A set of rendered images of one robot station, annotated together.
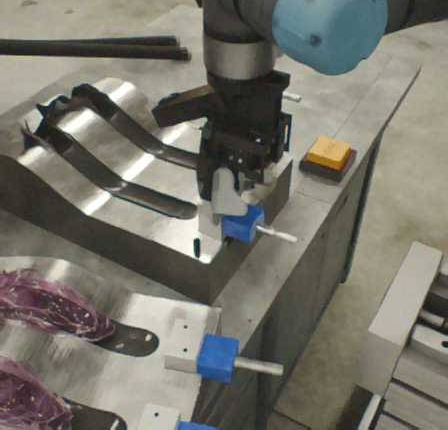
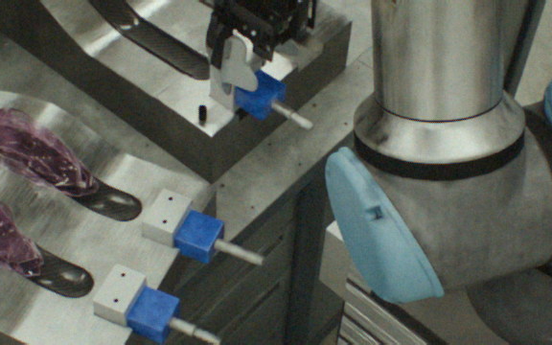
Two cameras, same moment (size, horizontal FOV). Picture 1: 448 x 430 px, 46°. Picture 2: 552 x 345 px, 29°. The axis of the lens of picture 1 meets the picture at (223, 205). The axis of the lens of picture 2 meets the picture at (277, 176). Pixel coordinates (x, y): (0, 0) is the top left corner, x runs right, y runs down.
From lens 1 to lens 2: 0.54 m
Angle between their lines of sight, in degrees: 11
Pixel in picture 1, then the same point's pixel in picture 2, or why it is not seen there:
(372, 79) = not seen: outside the picture
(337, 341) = not seen: hidden behind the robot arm
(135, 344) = (117, 208)
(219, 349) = (201, 227)
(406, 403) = (359, 306)
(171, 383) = (146, 252)
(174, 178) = (198, 24)
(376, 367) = (334, 265)
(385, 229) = not seen: outside the picture
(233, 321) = (234, 204)
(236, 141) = (247, 14)
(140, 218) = (148, 69)
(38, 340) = (18, 185)
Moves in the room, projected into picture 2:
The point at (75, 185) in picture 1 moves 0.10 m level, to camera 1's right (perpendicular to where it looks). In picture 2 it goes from (79, 15) to (159, 29)
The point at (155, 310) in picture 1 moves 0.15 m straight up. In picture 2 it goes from (145, 176) to (138, 85)
